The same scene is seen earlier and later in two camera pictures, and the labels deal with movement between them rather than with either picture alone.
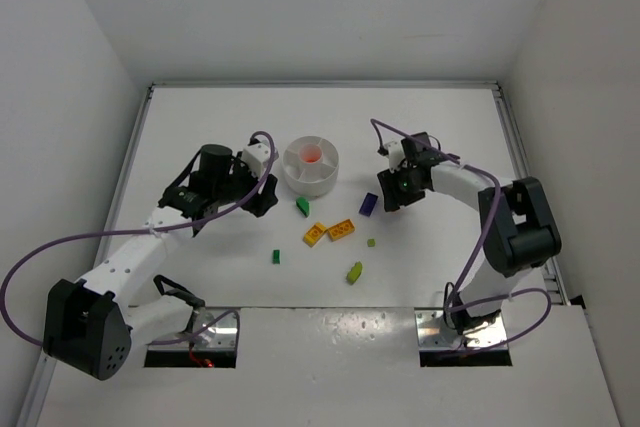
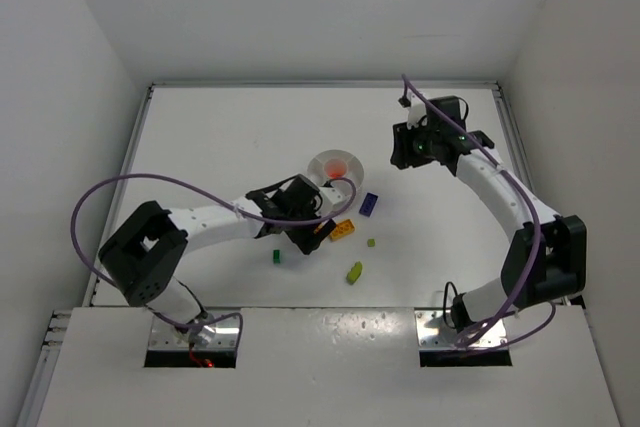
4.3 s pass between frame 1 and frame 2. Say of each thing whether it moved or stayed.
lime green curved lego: stayed
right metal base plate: stayed
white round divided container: moved
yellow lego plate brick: stayed
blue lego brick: stayed
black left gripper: moved
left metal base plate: stayed
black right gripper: moved
